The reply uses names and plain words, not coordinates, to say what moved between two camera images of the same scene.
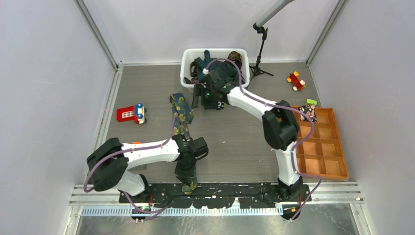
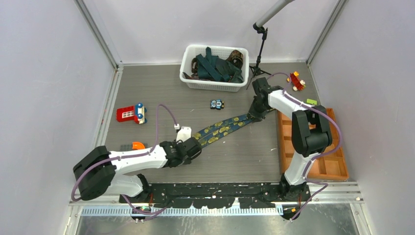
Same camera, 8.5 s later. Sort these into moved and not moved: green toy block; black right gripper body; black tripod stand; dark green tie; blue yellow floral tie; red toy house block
Moved: black right gripper body; blue yellow floral tie
Not moved: black tripod stand; dark green tie; red toy house block; green toy block
